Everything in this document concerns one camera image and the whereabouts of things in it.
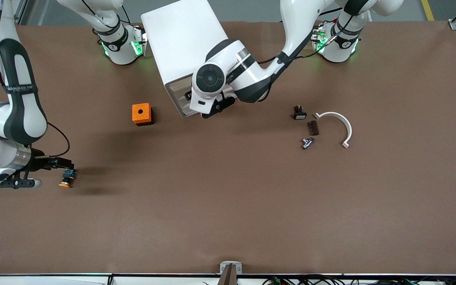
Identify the orange push button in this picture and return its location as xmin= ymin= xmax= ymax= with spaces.
xmin=59 ymin=169 xmax=77 ymax=188

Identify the orange box with hole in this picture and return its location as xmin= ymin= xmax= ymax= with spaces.
xmin=132 ymin=103 xmax=154 ymax=126

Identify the black right camera cable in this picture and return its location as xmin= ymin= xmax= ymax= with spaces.
xmin=45 ymin=122 xmax=70 ymax=159

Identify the black camera cable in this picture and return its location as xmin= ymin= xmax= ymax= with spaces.
xmin=45 ymin=122 xmax=70 ymax=159
xmin=258 ymin=8 xmax=357 ymax=64

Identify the black left camera mount plate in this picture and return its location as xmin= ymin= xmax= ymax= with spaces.
xmin=201 ymin=96 xmax=236 ymax=119

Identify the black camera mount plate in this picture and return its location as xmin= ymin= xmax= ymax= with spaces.
xmin=201 ymin=96 xmax=236 ymax=119
xmin=0 ymin=170 xmax=34 ymax=189

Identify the black right camera mount plate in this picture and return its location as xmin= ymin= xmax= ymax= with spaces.
xmin=0 ymin=170 xmax=34 ymax=189

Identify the black left camera cable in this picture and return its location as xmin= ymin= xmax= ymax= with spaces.
xmin=258 ymin=8 xmax=357 ymax=64

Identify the white curved bracket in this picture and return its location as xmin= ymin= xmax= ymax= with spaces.
xmin=314 ymin=112 xmax=353 ymax=149

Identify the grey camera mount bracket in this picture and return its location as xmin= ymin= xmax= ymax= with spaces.
xmin=220 ymin=261 xmax=242 ymax=274

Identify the brown camera support strut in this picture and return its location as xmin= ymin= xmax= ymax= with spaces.
xmin=217 ymin=264 xmax=237 ymax=285

